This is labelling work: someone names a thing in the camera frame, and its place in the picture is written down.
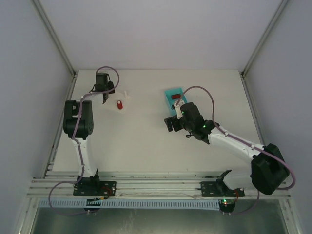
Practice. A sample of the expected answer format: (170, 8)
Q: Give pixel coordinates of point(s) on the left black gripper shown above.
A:
(103, 90)

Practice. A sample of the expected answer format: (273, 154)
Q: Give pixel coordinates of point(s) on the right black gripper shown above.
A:
(172, 123)

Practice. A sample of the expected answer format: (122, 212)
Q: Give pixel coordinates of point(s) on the red spring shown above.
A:
(175, 96)
(119, 105)

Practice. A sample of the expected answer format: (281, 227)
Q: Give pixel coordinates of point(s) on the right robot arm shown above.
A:
(267, 167)

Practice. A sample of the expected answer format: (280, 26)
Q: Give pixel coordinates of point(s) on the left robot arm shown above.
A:
(78, 124)

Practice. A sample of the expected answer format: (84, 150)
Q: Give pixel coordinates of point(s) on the teal plastic bin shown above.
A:
(171, 102)

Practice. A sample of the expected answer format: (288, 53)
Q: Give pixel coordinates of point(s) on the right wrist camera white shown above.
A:
(178, 110)

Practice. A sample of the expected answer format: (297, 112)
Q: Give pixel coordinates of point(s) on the white peg base plate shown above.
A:
(124, 97)

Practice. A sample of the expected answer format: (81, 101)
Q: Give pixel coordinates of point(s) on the left aluminium corner post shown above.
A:
(53, 35)

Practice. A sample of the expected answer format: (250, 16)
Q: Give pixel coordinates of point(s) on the aluminium corner post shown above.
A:
(264, 36)
(53, 35)

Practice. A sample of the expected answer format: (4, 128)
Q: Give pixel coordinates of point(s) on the aluminium rail frame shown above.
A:
(138, 185)

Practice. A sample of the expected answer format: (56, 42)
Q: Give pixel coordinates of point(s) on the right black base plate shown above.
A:
(213, 189)

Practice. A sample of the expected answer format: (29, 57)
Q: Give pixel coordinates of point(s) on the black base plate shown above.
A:
(100, 188)
(213, 189)

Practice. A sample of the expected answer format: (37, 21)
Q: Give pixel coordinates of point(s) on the grey slotted cable duct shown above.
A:
(196, 204)

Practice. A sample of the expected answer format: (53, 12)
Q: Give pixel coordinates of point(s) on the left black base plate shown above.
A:
(100, 188)

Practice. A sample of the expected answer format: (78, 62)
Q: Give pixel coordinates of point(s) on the right aluminium corner post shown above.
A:
(264, 36)

